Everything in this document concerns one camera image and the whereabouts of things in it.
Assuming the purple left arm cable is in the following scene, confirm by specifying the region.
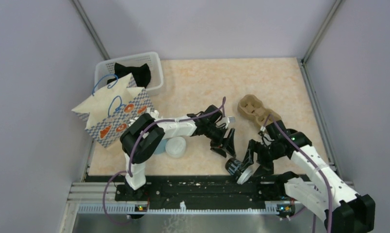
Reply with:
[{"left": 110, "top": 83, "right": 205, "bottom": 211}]
[{"left": 102, "top": 96, "right": 227, "bottom": 226}]

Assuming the black cloth in basket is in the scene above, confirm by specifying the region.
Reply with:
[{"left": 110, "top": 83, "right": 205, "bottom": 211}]
[{"left": 114, "top": 63, "right": 151, "bottom": 88}]

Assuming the white plastic basket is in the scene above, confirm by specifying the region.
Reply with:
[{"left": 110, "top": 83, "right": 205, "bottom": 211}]
[{"left": 95, "top": 51, "right": 165, "bottom": 96}]

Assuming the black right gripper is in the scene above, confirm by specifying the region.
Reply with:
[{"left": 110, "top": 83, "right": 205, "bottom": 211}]
[{"left": 240, "top": 139, "right": 286, "bottom": 177}]

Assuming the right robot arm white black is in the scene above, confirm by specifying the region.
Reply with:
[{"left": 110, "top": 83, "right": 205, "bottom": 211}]
[{"left": 235, "top": 120, "right": 375, "bottom": 233}]

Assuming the patterned paper gift bag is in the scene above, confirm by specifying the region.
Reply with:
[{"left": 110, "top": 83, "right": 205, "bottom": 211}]
[{"left": 71, "top": 73, "right": 155, "bottom": 148}]

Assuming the brown pulp cup carrier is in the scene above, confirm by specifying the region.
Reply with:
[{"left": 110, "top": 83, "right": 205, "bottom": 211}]
[{"left": 237, "top": 94, "right": 282, "bottom": 129}]

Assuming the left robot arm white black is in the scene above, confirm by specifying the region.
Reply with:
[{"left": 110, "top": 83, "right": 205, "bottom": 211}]
[{"left": 120, "top": 105, "right": 236, "bottom": 201}]

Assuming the blue straw holder cup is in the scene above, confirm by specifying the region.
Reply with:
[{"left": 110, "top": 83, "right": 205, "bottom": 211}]
[{"left": 153, "top": 139, "right": 168, "bottom": 155}]

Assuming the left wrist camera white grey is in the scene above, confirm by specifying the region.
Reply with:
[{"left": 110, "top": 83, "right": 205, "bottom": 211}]
[{"left": 223, "top": 116, "right": 236, "bottom": 128}]

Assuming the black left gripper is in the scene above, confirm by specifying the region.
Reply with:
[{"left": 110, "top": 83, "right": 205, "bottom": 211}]
[{"left": 204, "top": 123, "right": 236, "bottom": 158}]

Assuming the single dark plastic cup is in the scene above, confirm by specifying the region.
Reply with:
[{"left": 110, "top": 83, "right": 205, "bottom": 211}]
[{"left": 225, "top": 158, "right": 245, "bottom": 180}]

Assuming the stack of white lids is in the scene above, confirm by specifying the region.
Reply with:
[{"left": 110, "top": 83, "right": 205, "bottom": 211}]
[{"left": 165, "top": 136, "right": 186, "bottom": 159}]

